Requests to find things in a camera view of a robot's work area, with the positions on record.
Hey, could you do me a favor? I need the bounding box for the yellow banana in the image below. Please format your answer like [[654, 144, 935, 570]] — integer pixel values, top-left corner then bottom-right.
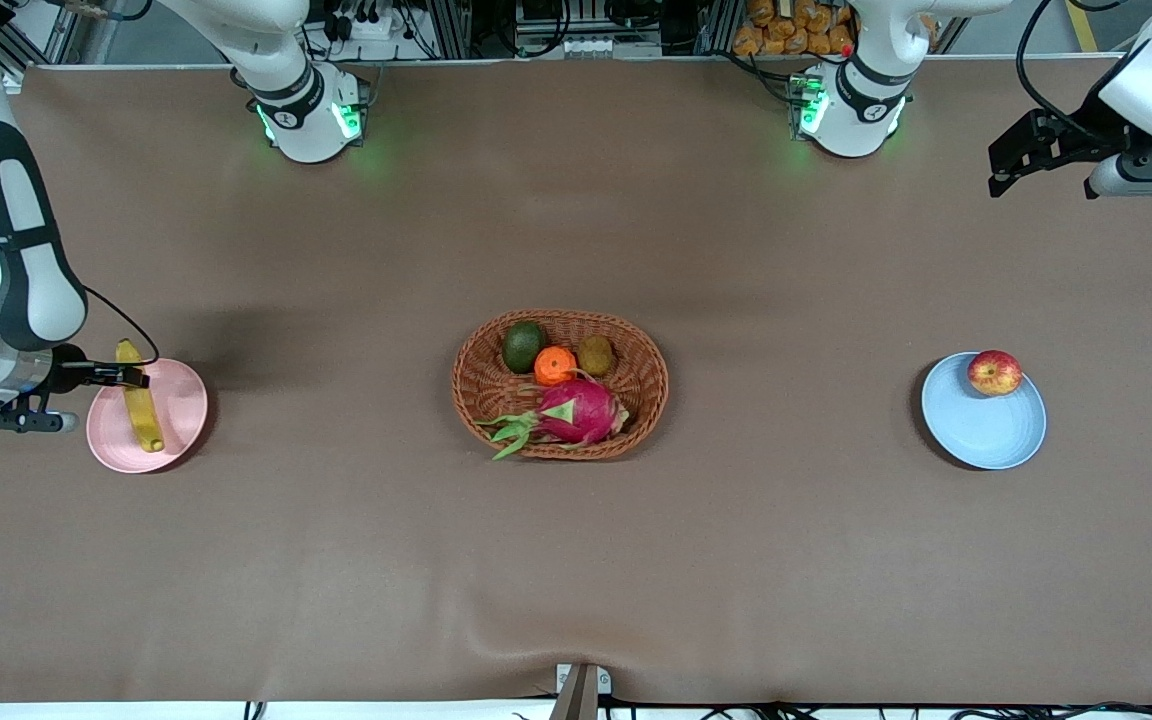
[[115, 339, 166, 454]]

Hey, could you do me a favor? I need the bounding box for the red apple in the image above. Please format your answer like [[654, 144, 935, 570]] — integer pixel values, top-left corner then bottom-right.
[[967, 349, 1023, 398]]

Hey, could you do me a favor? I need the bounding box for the pink round plate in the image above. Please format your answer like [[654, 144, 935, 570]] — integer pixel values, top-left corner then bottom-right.
[[86, 358, 209, 474]]

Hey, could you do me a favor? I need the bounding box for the blue round plate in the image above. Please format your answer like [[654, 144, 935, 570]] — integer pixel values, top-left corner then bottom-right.
[[921, 351, 1048, 471]]

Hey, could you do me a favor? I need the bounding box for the yellow packaged items pile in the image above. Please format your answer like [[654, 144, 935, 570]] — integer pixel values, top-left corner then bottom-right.
[[733, 0, 859, 57]]

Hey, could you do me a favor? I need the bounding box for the brown wicker basket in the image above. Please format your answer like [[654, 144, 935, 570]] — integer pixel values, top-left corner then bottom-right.
[[451, 308, 670, 461]]

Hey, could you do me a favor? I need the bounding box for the green avocado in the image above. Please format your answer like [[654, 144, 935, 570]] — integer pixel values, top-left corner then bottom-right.
[[502, 320, 549, 375]]

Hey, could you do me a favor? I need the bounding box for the orange tangerine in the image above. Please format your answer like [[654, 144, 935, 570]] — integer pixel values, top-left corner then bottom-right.
[[533, 345, 579, 387]]

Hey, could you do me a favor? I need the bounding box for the white power strip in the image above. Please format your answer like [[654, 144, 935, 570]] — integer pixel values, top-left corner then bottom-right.
[[321, 0, 409, 41]]

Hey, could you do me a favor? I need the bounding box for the white vented control box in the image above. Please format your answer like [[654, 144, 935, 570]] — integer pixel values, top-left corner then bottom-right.
[[514, 0, 665, 58]]

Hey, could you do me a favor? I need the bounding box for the brown kiwi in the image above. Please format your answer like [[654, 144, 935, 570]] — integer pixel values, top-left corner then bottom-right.
[[576, 334, 618, 378]]

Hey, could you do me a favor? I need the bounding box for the pink dragon fruit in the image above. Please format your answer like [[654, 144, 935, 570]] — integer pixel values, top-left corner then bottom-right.
[[476, 375, 632, 461]]

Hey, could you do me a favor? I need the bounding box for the brown table cloth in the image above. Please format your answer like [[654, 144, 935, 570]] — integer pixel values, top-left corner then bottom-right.
[[0, 55, 1152, 706]]

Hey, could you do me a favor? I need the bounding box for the metal clamp bracket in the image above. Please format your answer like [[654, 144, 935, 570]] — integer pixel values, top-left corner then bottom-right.
[[548, 662, 613, 720]]

